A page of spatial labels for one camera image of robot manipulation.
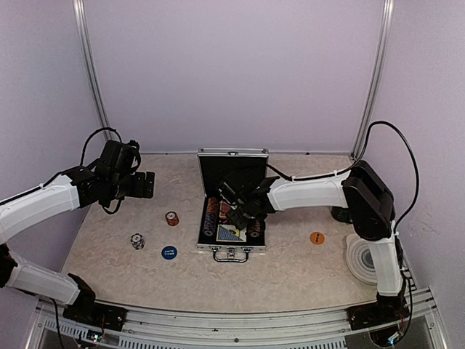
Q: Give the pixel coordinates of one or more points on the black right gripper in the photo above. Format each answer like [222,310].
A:
[239,222]

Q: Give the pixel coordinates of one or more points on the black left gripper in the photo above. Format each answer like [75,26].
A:
[139,190]

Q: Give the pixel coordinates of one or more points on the red playing card deck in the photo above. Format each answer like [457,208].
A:
[224,208]

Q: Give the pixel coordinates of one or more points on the blue playing card deck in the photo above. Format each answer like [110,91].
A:
[229,233]

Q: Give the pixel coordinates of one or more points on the aluminium poker chip case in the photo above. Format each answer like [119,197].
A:
[215,164]

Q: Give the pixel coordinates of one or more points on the red poker chip stack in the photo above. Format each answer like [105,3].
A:
[172,218]

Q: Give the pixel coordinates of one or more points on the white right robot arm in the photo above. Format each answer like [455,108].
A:
[358,189]

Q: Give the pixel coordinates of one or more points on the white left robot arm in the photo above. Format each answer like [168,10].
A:
[19,213]

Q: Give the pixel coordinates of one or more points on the dark red chip row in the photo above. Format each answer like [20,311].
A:
[254,230]

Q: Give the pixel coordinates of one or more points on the black white chip stack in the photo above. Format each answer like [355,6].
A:
[137,241]

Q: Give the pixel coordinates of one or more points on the blue round button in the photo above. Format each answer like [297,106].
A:
[169,252]

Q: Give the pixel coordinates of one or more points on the orange round button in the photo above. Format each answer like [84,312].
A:
[317,238]

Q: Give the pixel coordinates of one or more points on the dark green mug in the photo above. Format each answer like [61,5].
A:
[341,215]

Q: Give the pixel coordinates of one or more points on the grey striped plate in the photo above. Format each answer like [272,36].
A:
[359,260]

